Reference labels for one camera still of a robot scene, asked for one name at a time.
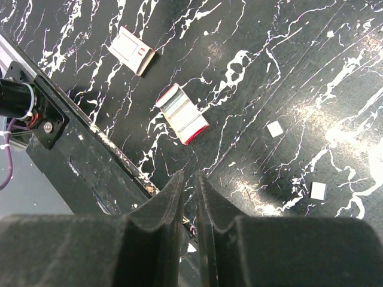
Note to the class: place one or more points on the red white staple box sleeve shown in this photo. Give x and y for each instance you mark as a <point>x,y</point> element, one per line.
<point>131,51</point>

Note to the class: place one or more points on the black mounting base plate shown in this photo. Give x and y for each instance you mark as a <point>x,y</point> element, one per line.
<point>88,171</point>

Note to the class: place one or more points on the small silver staple strip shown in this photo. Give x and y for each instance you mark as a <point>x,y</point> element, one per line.
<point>275,129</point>

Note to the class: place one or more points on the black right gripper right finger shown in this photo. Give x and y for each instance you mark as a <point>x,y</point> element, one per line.
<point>240,250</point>

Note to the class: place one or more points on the red white staple box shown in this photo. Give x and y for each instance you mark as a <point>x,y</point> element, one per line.
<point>182,114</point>

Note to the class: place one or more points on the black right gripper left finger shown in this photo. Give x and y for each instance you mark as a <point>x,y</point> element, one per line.
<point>141,248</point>

